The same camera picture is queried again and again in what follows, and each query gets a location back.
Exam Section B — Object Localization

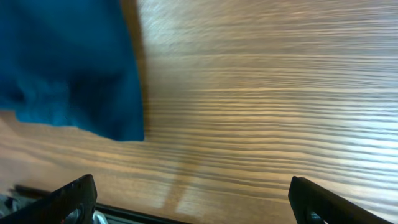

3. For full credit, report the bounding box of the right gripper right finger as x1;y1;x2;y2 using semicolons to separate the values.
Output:
288;176;391;224

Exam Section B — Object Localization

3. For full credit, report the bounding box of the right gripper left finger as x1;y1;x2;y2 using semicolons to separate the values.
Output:
1;174;97;224

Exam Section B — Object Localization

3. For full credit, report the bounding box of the teal blue polo shirt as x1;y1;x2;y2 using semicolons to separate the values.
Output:
1;0;144;141

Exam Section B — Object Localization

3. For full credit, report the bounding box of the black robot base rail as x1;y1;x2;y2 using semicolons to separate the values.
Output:
9;184;193;224

